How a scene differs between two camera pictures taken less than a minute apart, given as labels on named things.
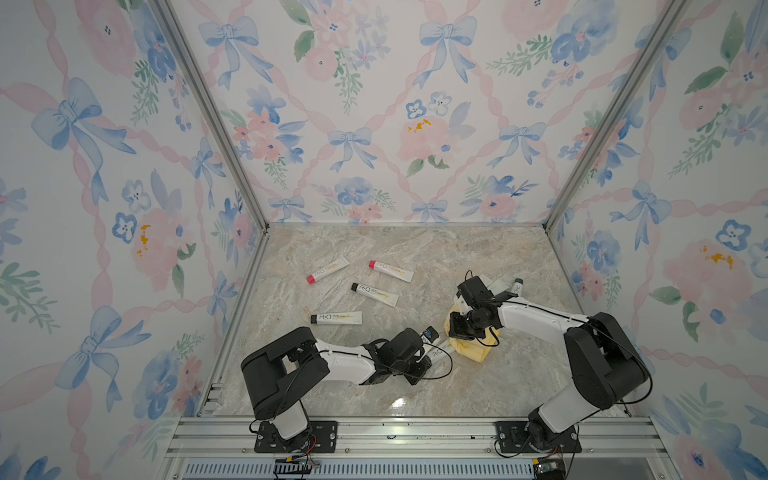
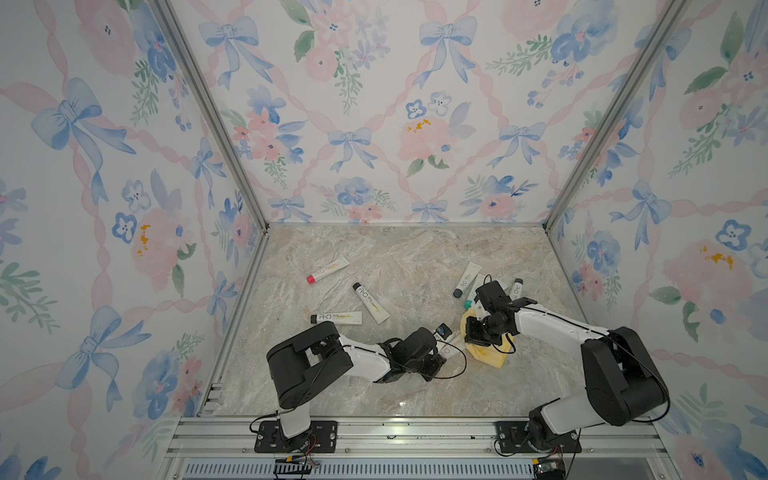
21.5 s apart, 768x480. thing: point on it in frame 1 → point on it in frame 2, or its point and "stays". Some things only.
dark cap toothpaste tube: x=517 y=286 stays
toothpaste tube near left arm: x=346 y=318 stays
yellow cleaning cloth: x=477 y=349 → x=495 y=355
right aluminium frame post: x=616 y=110 stays
